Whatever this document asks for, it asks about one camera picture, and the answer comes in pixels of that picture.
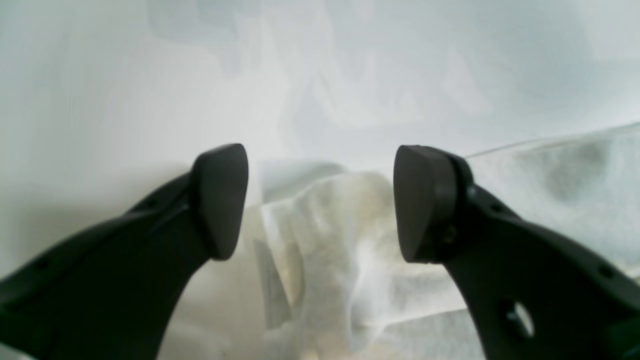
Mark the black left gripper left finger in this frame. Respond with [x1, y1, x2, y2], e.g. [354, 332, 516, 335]
[0, 143, 249, 360]

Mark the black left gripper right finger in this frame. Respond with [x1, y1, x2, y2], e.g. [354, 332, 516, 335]
[393, 145, 640, 360]

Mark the white printed T-shirt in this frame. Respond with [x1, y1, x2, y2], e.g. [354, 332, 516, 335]
[158, 123, 640, 360]

